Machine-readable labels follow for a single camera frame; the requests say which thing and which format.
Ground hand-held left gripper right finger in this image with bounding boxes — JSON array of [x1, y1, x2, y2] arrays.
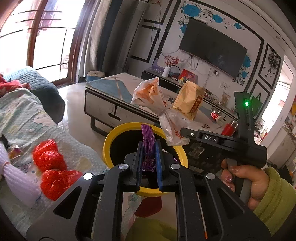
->
[[155, 140, 271, 241]]

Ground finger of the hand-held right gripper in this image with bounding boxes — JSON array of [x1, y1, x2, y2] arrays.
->
[[180, 127, 203, 142]]

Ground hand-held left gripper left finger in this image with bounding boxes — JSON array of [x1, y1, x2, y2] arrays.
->
[[25, 140, 144, 241]]

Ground purple foil wrapper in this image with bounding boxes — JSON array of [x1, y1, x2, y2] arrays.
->
[[141, 124, 157, 173]]

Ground yellow rimmed trash bin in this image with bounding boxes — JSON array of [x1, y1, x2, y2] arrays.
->
[[103, 122, 189, 218]]

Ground white orange printed plastic bag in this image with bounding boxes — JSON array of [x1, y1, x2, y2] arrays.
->
[[131, 77, 185, 146]]

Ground red plastic bag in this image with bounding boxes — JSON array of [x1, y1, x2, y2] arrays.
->
[[32, 139, 67, 173], [40, 170, 84, 201]]

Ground brown shiny snack wrapper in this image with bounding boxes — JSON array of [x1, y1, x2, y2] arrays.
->
[[8, 145, 23, 160]]

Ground person's right forearm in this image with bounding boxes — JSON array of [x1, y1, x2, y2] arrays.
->
[[252, 167, 296, 237]]

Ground person's right hand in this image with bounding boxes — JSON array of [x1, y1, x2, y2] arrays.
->
[[221, 159, 269, 210]]

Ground red bottle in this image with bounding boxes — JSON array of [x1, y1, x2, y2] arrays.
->
[[221, 120, 238, 136]]

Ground red can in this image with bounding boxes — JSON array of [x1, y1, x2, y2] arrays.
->
[[210, 111, 223, 122]]

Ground yellow paper bag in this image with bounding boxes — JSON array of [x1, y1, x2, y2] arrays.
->
[[172, 80, 205, 121]]

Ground red picture card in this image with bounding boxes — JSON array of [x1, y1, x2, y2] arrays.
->
[[178, 69, 198, 84]]

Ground person's green clothing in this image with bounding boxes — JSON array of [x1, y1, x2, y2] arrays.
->
[[125, 217, 183, 241]]

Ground white vase red flowers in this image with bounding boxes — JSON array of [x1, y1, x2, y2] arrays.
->
[[162, 55, 181, 78]]

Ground white coffee table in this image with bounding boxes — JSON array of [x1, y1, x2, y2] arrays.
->
[[84, 72, 238, 158]]

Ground small blue white stool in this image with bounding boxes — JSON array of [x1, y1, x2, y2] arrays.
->
[[86, 71, 105, 82]]

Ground grey tower air conditioner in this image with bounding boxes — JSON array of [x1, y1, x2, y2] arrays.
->
[[109, 0, 151, 75]]

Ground blue quilted sofa cover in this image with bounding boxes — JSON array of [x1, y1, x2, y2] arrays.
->
[[3, 66, 66, 123]]

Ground dark and beige curtain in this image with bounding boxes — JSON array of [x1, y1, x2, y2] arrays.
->
[[79, 0, 121, 79]]

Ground red printed blanket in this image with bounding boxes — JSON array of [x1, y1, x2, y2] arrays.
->
[[0, 74, 30, 98]]

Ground wood framed glass door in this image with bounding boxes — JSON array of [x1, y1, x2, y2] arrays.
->
[[0, 0, 86, 84]]

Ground tangle of cables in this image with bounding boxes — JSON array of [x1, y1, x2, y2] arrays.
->
[[203, 89, 220, 102]]

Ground round black ring ornament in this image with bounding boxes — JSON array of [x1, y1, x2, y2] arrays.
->
[[169, 65, 181, 80]]

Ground black wall television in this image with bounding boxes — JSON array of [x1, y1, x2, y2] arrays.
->
[[179, 18, 248, 79]]

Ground black wall clock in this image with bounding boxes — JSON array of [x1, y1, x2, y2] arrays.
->
[[268, 52, 278, 70]]

